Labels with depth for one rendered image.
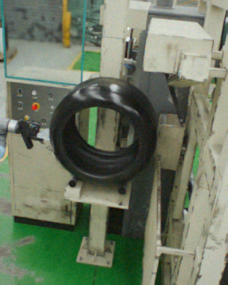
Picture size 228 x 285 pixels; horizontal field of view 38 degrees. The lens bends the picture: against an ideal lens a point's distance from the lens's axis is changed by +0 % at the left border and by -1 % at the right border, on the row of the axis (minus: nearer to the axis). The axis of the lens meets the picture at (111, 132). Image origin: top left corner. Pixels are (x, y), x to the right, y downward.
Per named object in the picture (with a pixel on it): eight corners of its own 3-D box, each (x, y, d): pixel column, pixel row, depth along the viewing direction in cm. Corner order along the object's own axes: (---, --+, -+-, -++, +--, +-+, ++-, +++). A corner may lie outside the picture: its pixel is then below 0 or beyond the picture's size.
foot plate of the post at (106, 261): (83, 237, 274) (83, 233, 272) (115, 242, 271) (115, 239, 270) (76, 262, 250) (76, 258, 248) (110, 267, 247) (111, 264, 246)
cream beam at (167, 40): (146, 45, 183) (150, 17, 177) (192, 50, 181) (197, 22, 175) (141, 71, 128) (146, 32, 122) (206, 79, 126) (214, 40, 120)
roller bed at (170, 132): (153, 153, 226) (159, 112, 213) (175, 156, 225) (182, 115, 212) (153, 167, 208) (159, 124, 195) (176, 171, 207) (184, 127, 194)
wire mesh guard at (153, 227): (144, 232, 242) (157, 147, 213) (146, 232, 242) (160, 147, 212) (136, 358, 161) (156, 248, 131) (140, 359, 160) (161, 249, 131)
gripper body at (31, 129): (36, 127, 181) (15, 122, 182) (35, 141, 185) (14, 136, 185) (41, 122, 188) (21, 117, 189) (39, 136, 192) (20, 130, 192)
